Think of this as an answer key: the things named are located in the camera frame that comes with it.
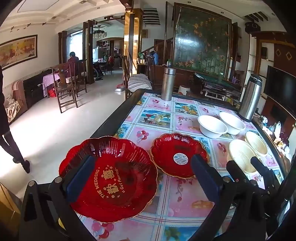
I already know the framed wall painting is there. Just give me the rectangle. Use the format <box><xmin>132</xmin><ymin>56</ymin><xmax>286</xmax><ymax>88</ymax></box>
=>
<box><xmin>0</xmin><ymin>35</ymin><xmax>38</xmax><ymax>70</ymax></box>

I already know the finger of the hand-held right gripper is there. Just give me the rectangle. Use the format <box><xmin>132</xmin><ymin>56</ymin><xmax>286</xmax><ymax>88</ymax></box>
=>
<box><xmin>226</xmin><ymin>159</ymin><xmax>250</xmax><ymax>186</ymax></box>
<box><xmin>251</xmin><ymin>156</ymin><xmax>281</xmax><ymax>194</ymax></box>

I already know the black framed table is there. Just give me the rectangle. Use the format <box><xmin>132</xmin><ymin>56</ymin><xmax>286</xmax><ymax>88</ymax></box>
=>
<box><xmin>89</xmin><ymin>88</ymin><xmax>293</xmax><ymax>241</ymax></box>

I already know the fruit printed tablecloth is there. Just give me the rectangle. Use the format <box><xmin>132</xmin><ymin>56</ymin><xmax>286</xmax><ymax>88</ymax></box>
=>
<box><xmin>79</xmin><ymin>93</ymin><xmax>287</xmax><ymax>241</ymax></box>

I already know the gold pillar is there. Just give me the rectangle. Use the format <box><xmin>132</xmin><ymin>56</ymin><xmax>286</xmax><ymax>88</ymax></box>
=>
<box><xmin>124</xmin><ymin>8</ymin><xmax>143</xmax><ymax>76</ymax></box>

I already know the cream plastic strainer bowl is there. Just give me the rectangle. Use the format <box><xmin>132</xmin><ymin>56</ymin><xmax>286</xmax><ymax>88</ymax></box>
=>
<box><xmin>229</xmin><ymin>139</ymin><xmax>260</xmax><ymax>174</ymax></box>
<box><xmin>244</xmin><ymin>131</ymin><xmax>268</xmax><ymax>157</ymax></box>

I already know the striped cushion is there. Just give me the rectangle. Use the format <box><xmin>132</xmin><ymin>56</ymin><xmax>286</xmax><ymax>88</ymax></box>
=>
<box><xmin>128</xmin><ymin>74</ymin><xmax>153</xmax><ymax>90</ymax></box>

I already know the steel thermos jug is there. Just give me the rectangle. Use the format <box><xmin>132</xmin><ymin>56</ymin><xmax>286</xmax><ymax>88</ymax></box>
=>
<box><xmin>238</xmin><ymin>74</ymin><xmax>263</xmax><ymax>122</ymax></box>

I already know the pink tablecloth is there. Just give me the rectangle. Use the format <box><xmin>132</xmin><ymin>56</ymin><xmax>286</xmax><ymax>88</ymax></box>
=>
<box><xmin>43</xmin><ymin>73</ymin><xmax>60</xmax><ymax>97</ymax></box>

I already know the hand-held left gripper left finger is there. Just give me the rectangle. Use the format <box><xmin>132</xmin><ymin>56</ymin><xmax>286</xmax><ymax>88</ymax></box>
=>
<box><xmin>18</xmin><ymin>155</ymin><xmax>97</xmax><ymax>241</ymax></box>

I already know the steel thermos bottle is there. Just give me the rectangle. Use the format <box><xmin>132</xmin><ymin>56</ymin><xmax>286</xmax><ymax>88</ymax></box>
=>
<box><xmin>161</xmin><ymin>68</ymin><xmax>176</xmax><ymax>101</ymax></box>

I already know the cardboard box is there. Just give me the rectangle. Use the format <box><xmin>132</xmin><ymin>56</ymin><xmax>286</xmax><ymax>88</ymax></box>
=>
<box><xmin>0</xmin><ymin>183</ymin><xmax>22</xmax><ymax>241</ymax></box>

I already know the wooden dining chair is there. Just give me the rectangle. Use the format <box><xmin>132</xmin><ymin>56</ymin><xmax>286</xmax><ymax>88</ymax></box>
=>
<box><xmin>74</xmin><ymin>59</ymin><xmax>88</xmax><ymax>96</ymax></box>
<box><xmin>53</xmin><ymin>62</ymin><xmax>78</xmax><ymax>113</ymax></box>

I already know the ceiling lamp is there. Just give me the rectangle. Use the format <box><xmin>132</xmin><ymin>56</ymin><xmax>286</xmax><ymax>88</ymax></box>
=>
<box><xmin>93</xmin><ymin>25</ymin><xmax>108</xmax><ymax>39</ymax></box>

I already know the black television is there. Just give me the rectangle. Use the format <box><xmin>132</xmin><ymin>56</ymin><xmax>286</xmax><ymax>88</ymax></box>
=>
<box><xmin>264</xmin><ymin>65</ymin><xmax>296</xmax><ymax>103</ymax></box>

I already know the small red stickered plate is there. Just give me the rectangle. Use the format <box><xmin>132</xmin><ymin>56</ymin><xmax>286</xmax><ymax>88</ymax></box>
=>
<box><xmin>150</xmin><ymin>133</ymin><xmax>210</xmax><ymax>179</ymax></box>

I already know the dark wooden cabinet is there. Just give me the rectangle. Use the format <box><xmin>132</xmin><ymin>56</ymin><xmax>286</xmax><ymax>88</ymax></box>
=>
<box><xmin>23</xmin><ymin>70</ymin><xmax>53</xmax><ymax>109</ymax></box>

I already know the floral wall mural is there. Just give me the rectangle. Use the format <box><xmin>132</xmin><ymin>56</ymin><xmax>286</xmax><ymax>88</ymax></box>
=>
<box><xmin>173</xmin><ymin>6</ymin><xmax>232</xmax><ymax>70</ymax></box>

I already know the patterned sofa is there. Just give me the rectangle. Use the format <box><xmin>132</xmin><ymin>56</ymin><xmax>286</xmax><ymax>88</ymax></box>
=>
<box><xmin>5</xmin><ymin>81</ymin><xmax>28</xmax><ymax>123</ymax></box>

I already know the white plastic bowl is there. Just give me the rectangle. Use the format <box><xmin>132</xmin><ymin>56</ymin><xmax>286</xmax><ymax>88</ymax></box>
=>
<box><xmin>218</xmin><ymin>112</ymin><xmax>246</xmax><ymax>135</ymax></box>
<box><xmin>197</xmin><ymin>115</ymin><xmax>228</xmax><ymax>138</ymax></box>

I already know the large red printed plate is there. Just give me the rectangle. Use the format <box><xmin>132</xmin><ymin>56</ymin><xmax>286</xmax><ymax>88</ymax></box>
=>
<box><xmin>58</xmin><ymin>136</ymin><xmax>158</xmax><ymax>223</ymax></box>

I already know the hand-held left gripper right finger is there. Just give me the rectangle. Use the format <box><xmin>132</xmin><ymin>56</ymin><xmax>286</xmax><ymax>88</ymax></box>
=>
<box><xmin>185</xmin><ymin>154</ymin><xmax>267</xmax><ymax>241</ymax></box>

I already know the green mahjong table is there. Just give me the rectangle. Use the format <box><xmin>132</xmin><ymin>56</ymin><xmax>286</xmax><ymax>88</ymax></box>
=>
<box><xmin>193</xmin><ymin>72</ymin><xmax>242</xmax><ymax>99</ymax></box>

